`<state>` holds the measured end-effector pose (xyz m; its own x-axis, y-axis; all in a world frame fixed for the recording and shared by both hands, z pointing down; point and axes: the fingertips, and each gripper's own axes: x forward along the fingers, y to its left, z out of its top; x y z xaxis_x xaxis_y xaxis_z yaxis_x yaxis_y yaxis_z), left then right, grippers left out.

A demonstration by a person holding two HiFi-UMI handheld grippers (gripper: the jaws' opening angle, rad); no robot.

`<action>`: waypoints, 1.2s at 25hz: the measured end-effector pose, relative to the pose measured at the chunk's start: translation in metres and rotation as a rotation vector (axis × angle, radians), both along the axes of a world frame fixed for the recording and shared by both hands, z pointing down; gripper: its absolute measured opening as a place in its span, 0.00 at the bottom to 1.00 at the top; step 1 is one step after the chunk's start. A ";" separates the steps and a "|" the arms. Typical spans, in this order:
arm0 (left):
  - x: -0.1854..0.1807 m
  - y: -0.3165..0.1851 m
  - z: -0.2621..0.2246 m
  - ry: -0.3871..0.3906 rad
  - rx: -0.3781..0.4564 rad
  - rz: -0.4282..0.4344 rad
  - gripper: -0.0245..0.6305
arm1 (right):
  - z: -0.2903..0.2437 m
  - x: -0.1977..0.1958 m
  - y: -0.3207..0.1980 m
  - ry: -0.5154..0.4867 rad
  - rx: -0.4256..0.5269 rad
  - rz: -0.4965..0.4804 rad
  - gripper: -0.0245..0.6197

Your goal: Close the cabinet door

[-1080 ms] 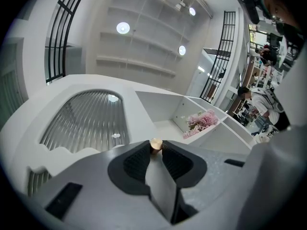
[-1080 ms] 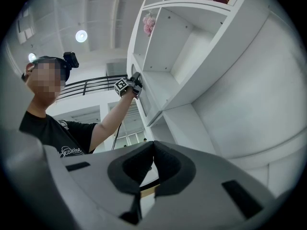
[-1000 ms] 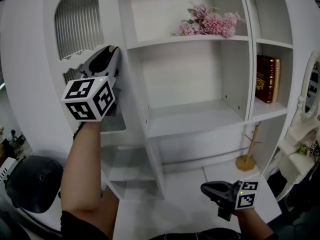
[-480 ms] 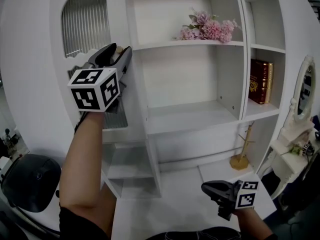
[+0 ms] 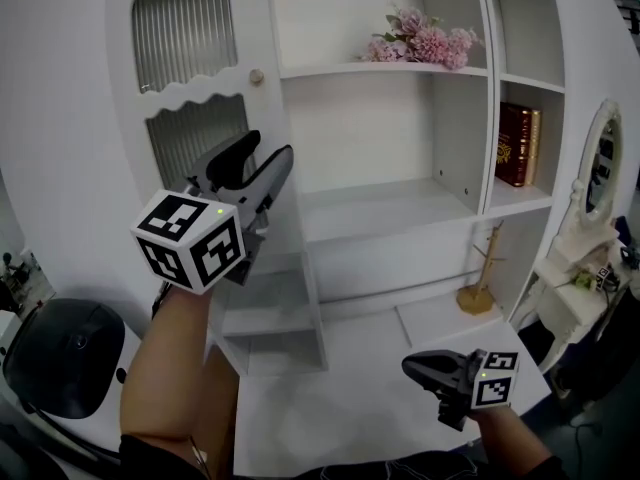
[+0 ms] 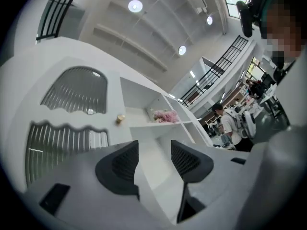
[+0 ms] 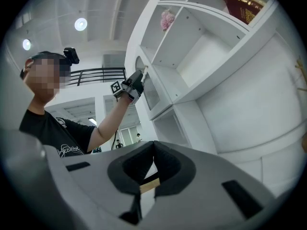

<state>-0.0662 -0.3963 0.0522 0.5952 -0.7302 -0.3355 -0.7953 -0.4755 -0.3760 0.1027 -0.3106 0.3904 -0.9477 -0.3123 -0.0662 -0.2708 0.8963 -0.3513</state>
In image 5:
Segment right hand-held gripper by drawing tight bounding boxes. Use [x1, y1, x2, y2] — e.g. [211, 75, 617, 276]
[402, 350, 520, 432]

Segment oval white framed mirror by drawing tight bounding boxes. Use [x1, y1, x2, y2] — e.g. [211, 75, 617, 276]
[572, 98, 624, 229]

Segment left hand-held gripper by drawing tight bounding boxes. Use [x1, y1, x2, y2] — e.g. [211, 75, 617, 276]
[130, 130, 295, 295]

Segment dark red hardcover book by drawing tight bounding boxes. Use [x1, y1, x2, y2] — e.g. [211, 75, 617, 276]
[494, 101, 534, 188]

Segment white desk hutch shelving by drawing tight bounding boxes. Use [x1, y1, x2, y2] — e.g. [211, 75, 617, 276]
[102, 0, 569, 377]

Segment person's right forearm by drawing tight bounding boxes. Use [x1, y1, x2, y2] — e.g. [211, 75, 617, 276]
[472, 405, 556, 464]

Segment white and black machine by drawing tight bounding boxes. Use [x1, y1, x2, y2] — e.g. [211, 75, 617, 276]
[0, 295, 149, 474]

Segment white ornate vanity table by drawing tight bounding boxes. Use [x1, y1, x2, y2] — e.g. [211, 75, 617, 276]
[509, 177, 640, 374]

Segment pink artificial flower bunch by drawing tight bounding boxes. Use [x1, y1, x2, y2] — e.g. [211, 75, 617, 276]
[359, 2, 486, 72]

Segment person's black printed shirt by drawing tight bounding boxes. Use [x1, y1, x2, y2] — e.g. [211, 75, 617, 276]
[118, 432, 571, 480]

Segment person's left forearm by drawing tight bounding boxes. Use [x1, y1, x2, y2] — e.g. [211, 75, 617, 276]
[119, 285, 216, 447]

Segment wooden branch stand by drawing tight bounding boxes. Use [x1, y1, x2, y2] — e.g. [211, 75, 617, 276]
[455, 220, 507, 315]

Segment white cabinet door ribbed glass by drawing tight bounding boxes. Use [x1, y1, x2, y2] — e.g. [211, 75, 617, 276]
[103, 0, 302, 289]

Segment gold spine hardcover book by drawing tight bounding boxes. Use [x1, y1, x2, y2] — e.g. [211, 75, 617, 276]
[527, 109, 544, 185]

